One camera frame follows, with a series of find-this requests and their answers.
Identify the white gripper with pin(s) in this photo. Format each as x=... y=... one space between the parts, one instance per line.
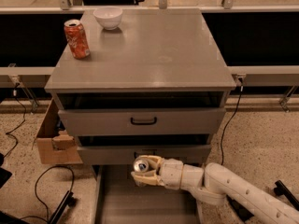
x=171 y=173

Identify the silver redbull can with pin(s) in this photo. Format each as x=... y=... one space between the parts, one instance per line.
x=141 y=166

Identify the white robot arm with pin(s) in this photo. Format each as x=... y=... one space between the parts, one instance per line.
x=211 y=185

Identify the grey bottom drawer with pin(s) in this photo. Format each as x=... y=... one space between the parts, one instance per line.
x=120 y=201

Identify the grey drawer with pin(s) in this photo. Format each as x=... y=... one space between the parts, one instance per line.
x=115 y=150
x=120 y=201
x=142 y=113

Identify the grey middle drawer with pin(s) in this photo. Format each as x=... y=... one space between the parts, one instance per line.
x=115 y=150

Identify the grey drawer cabinet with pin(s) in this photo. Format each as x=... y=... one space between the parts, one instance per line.
x=151 y=51

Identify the grey top drawer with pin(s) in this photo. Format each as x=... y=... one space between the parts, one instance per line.
x=142 y=113

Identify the orange soda can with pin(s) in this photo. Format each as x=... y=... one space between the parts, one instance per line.
x=76 y=39

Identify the black bar leg left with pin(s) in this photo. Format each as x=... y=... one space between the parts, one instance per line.
x=67 y=201

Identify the black bar leg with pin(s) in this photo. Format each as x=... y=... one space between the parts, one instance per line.
x=281 y=189
x=67 y=201

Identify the brown cardboard box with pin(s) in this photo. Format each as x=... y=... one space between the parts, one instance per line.
x=55 y=146

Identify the black power adapter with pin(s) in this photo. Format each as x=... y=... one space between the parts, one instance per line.
x=240 y=210

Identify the black bar leg right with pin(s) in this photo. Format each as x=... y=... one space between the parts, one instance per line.
x=281 y=189

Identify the white ceramic bowl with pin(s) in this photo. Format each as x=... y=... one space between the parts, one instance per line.
x=108 y=18

